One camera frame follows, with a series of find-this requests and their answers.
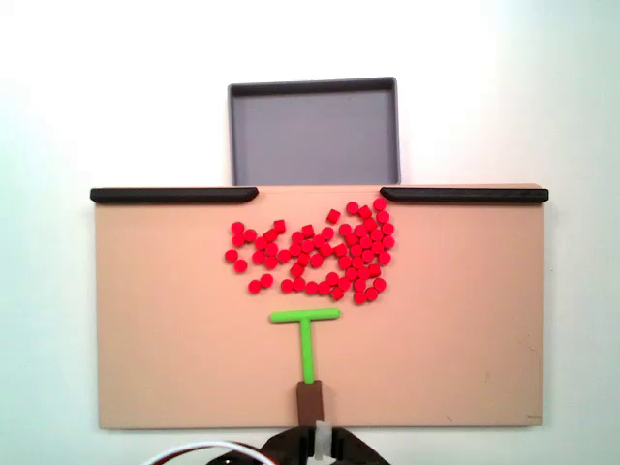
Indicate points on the black edge rail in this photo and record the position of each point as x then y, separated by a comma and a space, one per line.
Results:
465, 195
169, 195

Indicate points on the white plastic clip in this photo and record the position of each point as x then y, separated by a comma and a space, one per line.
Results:
323, 441

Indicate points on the red cylindrical pellet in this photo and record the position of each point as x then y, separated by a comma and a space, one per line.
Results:
360, 284
365, 212
238, 239
357, 263
362, 273
345, 262
317, 260
389, 240
352, 207
270, 263
387, 228
383, 216
360, 229
258, 257
250, 236
344, 284
351, 273
297, 269
345, 229
238, 227
367, 253
380, 284
350, 238
271, 249
380, 204
287, 286
371, 293
377, 235
231, 255
284, 256
336, 293
370, 223
385, 257
325, 250
323, 288
319, 240
374, 269
328, 233
240, 266
261, 243
364, 241
267, 279
270, 235
307, 230
332, 215
309, 246
295, 250
312, 288
378, 247
254, 286
302, 259
359, 297
297, 238
356, 251
340, 250
279, 226
299, 284
332, 278

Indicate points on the beige board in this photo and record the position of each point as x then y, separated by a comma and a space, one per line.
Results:
169, 339

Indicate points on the grey tray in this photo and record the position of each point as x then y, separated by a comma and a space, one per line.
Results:
315, 135

